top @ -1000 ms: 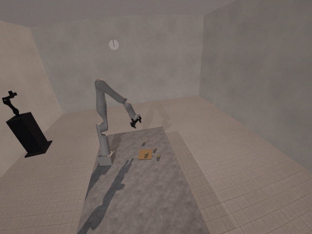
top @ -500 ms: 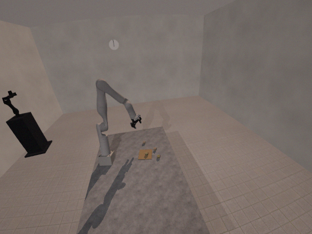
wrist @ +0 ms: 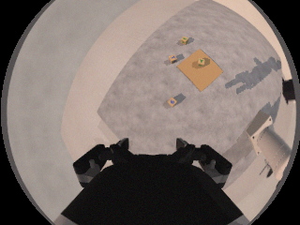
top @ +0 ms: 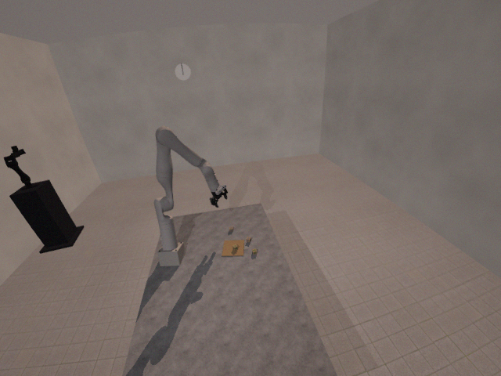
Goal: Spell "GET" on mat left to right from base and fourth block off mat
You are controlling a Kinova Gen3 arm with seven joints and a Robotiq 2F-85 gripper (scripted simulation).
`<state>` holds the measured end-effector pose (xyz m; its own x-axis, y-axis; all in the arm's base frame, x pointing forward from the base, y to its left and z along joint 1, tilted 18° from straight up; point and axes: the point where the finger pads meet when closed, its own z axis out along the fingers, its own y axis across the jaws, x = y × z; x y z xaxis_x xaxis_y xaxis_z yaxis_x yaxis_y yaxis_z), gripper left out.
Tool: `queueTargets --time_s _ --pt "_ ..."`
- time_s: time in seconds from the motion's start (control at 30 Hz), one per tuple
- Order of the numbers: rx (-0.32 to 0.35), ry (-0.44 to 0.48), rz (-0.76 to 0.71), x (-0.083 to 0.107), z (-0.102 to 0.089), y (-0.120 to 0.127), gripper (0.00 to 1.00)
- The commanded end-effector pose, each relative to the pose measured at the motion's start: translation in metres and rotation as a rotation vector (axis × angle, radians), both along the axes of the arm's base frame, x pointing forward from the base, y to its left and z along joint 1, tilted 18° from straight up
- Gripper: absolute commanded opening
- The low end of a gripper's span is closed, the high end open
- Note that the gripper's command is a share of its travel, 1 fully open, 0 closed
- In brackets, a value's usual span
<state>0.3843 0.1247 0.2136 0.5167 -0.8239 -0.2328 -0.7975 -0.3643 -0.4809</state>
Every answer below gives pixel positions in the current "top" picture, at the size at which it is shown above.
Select tan flat mat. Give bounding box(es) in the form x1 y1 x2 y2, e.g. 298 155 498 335
222 240 244 256

